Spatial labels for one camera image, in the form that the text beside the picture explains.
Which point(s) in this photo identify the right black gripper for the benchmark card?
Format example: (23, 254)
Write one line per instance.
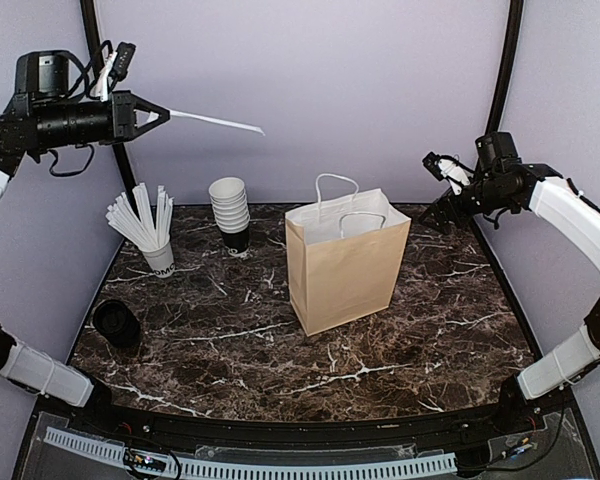
(439, 206)

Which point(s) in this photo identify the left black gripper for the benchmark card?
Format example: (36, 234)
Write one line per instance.
(120, 115)

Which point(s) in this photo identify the single white straw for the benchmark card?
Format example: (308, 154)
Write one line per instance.
(218, 121)

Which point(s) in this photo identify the brown paper bag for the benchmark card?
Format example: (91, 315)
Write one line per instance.
(344, 253)

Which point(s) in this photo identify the stack of paper cups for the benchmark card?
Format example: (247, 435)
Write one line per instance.
(231, 213)

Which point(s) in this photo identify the stack of black lids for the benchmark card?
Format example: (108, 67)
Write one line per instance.
(117, 324)

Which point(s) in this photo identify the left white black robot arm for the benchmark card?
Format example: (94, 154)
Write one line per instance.
(31, 129)

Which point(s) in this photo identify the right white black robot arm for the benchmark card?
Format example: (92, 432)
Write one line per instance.
(553, 199)

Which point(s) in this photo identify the white cup holding straws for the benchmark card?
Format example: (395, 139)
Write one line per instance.
(161, 261)

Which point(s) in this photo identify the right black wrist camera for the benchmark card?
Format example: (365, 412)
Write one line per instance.
(495, 147)

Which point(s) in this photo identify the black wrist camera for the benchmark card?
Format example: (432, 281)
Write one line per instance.
(43, 74)
(495, 147)

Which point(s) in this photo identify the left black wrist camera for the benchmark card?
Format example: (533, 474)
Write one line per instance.
(43, 74)

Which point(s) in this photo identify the right black frame post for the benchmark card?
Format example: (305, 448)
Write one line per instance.
(505, 71)

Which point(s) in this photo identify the black curved front rail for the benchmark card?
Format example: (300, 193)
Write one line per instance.
(462, 429)

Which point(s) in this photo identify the grey slotted cable duct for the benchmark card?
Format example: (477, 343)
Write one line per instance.
(233, 463)

